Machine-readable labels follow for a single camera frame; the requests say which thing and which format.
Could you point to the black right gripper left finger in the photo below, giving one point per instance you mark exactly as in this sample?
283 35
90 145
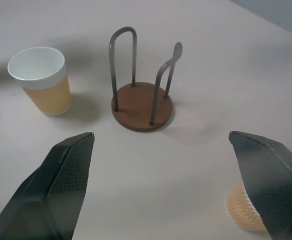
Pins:
48 190

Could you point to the orange ribbed paper cup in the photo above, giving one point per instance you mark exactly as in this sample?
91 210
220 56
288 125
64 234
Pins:
241 207
43 80

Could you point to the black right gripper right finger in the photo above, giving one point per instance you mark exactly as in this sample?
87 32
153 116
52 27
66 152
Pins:
271 180

